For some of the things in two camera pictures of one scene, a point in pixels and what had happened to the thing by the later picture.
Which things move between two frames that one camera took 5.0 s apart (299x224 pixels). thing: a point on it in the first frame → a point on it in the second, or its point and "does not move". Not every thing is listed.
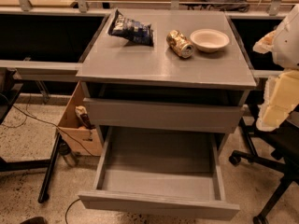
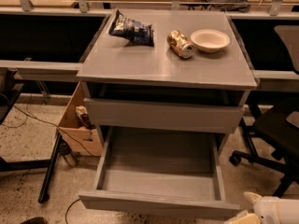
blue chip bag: [135, 33] does not move
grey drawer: [164, 114] does not move
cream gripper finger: [265, 44] → [251, 197]
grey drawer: [161, 171] does not move
